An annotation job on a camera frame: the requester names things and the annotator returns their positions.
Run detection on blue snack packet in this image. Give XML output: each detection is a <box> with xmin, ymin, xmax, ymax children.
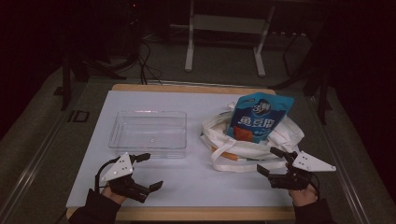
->
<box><xmin>226</xmin><ymin>91</ymin><xmax>295</xmax><ymax>145</ymax></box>

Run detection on black rectangular floor frame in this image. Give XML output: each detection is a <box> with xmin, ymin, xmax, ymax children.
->
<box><xmin>66</xmin><ymin>109</ymin><xmax>91</xmax><ymax>123</ymax></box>

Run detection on white tote bag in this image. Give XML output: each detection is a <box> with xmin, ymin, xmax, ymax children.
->
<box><xmin>199</xmin><ymin>102</ymin><xmax>305</xmax><ymax>174</ymax></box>

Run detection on white metal stand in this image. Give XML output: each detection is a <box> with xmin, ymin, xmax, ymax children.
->
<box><xmin>169</xmin><ymin>0</ymin><xmax>276</xmax><ymax>78</ymax></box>

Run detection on orange packet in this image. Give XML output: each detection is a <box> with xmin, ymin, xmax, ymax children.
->
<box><xmin>210</xmin><ymin>147</ymin><xmax>240</xmax><ymax>162</ymax></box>

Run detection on black floor cables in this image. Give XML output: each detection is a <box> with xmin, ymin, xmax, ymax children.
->
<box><xmin>135</xmin><ymin>39</ymin><xmax>163</xmax><ymax>86</ymax></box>

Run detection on person's left hand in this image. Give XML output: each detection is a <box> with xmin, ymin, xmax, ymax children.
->
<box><xmin>100</xmin><ymin>185</ymin><xmax>128</xmax><ymax>205</ymax></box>

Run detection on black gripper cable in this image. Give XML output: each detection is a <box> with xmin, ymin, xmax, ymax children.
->
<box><xmin>310</xmin><ymin>173</ymin><xmax>321</xmax><ymax>201</ymax></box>
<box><xmin>94</xmin><ymin>156</ymin><xmax>123</xmax><ymax>194</ymax></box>

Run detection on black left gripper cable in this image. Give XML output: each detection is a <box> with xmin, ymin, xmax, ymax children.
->
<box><xmin>94</xmin><ymin>156</ymin><xmax>123</xmax><ymax>194</ymax></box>

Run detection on white table mat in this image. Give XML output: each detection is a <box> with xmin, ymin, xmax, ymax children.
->
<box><xmin>65</xmin><ymin>90</ymin><xmax>294</xmax><ymax>209</ymax></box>

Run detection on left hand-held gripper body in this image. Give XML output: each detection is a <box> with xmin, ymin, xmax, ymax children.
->
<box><xmin>99</xmin><ymin>151</ymin><xmax>151</xmax><ymax>204</ymax></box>

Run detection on black metal stand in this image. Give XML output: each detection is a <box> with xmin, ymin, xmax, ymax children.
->
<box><xmin>268</xmin><ymin>29</ymin><xmax>333</xmax><ymax>126</ymax></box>
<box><xmin>53</xmin><ymin>50</ymin><xmax>128</xmax><ymax>112</ymax></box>

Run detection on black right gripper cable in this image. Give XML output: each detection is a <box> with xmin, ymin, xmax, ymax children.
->
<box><xmin>310</xmin><ymin>173</ymin><xmax>321</xmax><ymax>201</ymax></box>

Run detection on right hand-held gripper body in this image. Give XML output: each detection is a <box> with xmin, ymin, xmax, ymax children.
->
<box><xmin>268</xmin><ymin>150</ymin><xmax>337</xmax><ymax>191</ymax></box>

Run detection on clear plastic container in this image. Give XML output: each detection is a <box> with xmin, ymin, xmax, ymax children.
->
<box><xmin>107</xmin><ymin>109</ymin><xmax>188</xmax><ymax>160</ymax></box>

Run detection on person's right hand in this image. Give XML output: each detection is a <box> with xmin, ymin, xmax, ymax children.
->
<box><xmin>288</xmin><ymin>182</ymin><xmax>319</xmax><ymax>208</ymax></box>

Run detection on dark device with red light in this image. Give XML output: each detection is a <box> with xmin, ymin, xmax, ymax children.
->
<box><xmin>123</xmin><ymin>0</ymin><xmax>145</xmax><ymax>61</ymax></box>

